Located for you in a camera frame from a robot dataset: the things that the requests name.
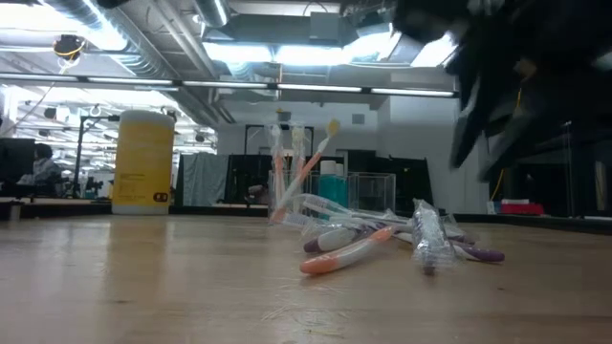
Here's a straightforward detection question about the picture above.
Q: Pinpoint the grey hanging cloth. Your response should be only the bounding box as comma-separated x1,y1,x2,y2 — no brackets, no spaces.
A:
175,151,230,207

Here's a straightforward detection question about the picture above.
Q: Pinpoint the black monitor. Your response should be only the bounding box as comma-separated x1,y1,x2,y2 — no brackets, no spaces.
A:
0,137,37,198

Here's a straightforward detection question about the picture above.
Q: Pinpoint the black round ceiling sensor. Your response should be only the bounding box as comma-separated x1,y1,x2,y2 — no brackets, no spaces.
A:
52,32,87,62

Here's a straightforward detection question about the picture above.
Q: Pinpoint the red box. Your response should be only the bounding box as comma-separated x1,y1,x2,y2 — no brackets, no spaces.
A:
498,202,546,216

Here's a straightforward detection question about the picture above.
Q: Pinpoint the person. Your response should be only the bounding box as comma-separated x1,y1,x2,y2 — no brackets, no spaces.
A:
18,141,63,197

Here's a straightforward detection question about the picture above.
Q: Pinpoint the black equipment stand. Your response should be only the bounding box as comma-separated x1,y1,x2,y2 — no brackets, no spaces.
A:
71,113,121,198

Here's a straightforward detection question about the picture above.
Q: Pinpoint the clear acrylic organizer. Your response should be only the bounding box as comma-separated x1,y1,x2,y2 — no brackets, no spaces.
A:
266,170,398,216

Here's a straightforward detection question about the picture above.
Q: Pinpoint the long LED light bar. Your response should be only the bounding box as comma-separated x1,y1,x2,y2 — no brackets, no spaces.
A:
0,71,460,99

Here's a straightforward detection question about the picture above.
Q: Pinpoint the wide silver ventilation duct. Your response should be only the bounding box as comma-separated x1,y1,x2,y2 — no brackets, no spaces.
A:
42,0,221,80

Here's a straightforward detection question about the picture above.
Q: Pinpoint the yellow cable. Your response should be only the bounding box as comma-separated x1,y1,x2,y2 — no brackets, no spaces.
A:
491,88,523,203

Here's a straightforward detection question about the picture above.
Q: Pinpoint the yellow wipes canister white lid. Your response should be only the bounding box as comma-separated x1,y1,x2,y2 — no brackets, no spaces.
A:
111,109,177,216

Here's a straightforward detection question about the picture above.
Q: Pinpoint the bright ceiling light panel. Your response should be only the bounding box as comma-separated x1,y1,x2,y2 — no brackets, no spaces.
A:
201,40,348,67

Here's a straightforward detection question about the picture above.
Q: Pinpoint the teal mouthwash bottle white cap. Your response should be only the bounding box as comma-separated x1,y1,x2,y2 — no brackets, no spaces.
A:
334,162,350,207
317,160,341,209

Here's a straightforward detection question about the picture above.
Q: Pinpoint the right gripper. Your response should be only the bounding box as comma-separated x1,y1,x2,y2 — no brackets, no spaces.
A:
394,0,590,183

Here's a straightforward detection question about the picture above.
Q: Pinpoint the narrow silver ventilation duct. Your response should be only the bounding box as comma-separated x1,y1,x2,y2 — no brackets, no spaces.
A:
193,0,231,29

